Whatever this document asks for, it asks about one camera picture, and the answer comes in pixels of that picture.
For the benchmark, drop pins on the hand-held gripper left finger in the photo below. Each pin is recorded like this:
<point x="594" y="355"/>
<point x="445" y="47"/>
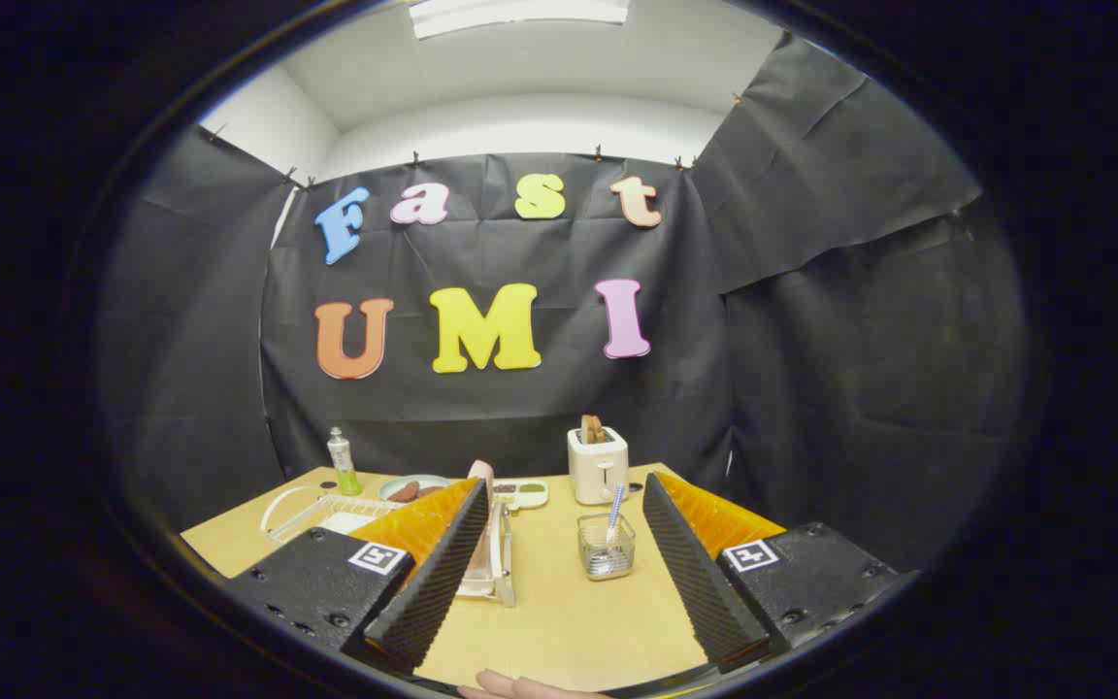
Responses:
<point x="428" y="582"/>

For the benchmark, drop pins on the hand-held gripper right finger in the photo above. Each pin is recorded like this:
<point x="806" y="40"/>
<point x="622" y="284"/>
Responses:
<point x="700" y="582"/>

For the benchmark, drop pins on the pink plate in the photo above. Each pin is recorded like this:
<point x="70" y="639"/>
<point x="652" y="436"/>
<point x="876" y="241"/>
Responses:
<point x="483" y="471"/>

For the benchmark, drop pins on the pale green plate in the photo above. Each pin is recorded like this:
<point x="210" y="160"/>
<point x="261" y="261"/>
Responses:
<point x="428" y="480"/>

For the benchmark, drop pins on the white divided sauce dish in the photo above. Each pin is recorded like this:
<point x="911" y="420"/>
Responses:
<point x="532" y="497"/>

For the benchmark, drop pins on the brown sausage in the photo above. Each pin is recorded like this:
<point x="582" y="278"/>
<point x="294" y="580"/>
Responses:
<point x="429" y="491"/>
<point x="403" y="492"/>

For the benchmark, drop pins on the white drip tray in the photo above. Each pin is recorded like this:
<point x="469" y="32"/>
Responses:
<point x="345" y="522"/>

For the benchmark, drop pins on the green liquid bottle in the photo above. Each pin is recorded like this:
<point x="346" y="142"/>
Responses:
<point x="345" y="471"/>

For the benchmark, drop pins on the cream toaster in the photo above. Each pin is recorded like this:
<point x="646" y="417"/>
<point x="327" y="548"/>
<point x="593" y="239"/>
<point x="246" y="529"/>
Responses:
<point x="598" y="471"/>

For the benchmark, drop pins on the brown toast slice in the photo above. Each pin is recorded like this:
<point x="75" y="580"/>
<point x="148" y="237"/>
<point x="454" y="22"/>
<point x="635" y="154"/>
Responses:
<point x="591" y="429"/>

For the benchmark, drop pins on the black backdrop cloth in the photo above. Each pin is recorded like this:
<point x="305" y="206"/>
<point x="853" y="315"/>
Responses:
<point x="811" y="369"/>

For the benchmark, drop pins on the ceiling light panel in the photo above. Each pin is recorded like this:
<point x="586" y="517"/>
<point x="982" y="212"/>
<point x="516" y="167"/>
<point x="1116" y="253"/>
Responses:
<point x="520" y="12"/>

